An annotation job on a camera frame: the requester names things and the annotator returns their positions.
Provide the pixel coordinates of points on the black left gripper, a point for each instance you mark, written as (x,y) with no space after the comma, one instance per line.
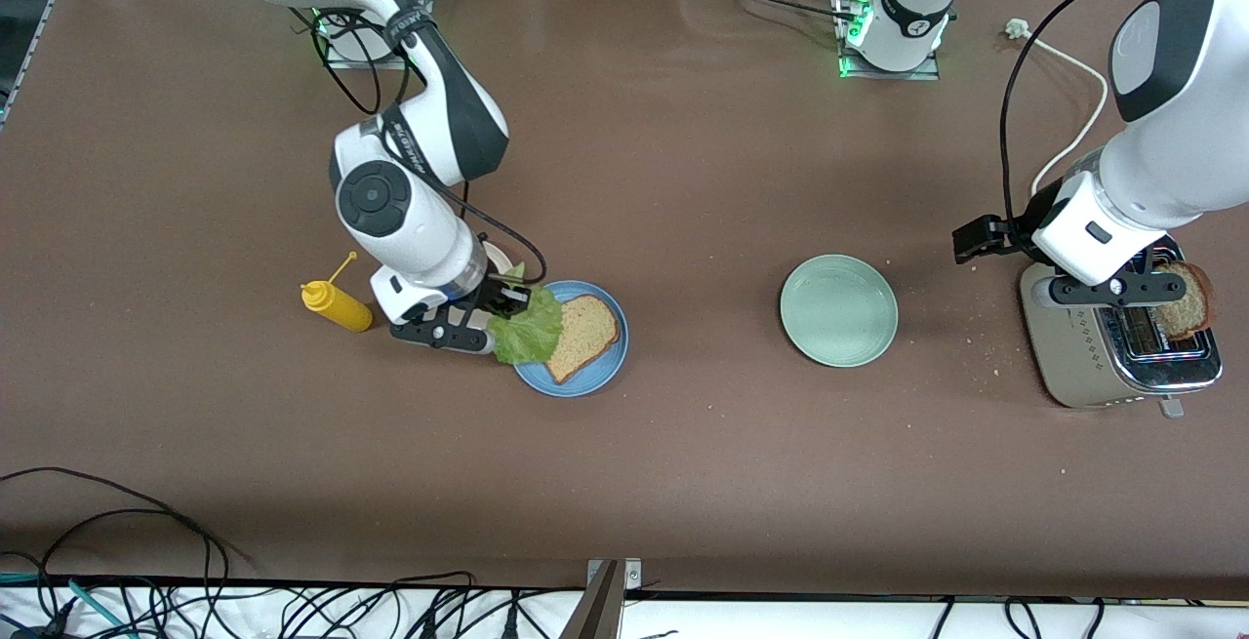
(1018,230)

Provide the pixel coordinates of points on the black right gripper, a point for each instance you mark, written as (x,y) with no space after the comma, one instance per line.
(491,294)

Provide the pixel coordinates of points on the green lettuce leaf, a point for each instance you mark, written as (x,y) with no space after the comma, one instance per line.
(532,332)

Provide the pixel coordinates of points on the brown bread slice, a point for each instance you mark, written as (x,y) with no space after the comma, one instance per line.
(1190,307)
(585,332)

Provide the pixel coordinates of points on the yellow squeeze bottle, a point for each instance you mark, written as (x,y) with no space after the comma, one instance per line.
(342,307)

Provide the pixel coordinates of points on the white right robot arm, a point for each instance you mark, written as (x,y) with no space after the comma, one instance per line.
(410,229)

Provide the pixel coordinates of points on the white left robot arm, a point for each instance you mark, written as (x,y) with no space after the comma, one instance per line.
(1171,161)

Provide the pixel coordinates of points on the beige plate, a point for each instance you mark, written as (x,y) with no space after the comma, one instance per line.
(500,257)

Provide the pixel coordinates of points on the blue plate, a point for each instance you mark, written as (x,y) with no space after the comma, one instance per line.
(595,380)

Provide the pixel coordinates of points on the light green plate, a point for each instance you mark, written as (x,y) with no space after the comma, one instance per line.
(839,310)

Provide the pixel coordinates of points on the beige chrome toaster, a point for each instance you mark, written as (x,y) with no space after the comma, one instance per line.
(1073,356)

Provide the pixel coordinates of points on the grey metal bar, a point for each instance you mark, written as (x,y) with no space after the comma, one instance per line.
(595,610)

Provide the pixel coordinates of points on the long aluminium profile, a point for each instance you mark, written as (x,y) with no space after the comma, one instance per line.
(39,24)

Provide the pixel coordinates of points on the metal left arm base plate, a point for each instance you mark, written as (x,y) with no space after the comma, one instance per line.
(927,74)

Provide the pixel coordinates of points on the silver metal clamp bracket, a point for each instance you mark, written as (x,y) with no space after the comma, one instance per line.
(632,576)

